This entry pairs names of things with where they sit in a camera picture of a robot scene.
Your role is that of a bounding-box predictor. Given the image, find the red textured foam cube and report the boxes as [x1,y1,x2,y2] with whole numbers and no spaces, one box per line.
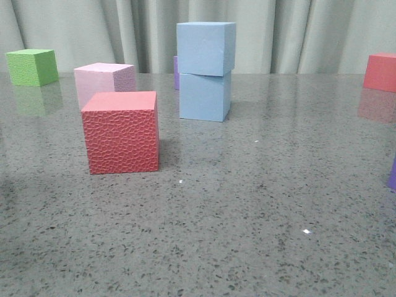
[81,91,160,174]

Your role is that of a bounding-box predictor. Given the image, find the red foam cube far right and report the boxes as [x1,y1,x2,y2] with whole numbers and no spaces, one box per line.
[363,53,396,92]

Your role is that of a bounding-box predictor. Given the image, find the light blue foam cube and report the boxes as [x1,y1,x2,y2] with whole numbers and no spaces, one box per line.
[176,22,236,76]
[179,72,231,122]

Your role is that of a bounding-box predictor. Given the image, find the pink foam cube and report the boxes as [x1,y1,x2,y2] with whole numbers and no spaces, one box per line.
[74,62,136,109]

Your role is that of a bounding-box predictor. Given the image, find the purple cube at right edge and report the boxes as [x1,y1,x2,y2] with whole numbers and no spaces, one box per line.
[387,158,396,190]

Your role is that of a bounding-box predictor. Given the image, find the grey curtain backdrop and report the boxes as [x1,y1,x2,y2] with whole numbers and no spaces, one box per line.
[1,1,395,75]

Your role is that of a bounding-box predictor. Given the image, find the purple foam cube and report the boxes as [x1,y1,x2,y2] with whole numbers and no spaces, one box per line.
[173,56,179,90]

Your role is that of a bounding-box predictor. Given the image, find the green foam cube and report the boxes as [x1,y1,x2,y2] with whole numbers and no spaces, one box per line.
[6,49,59,87]

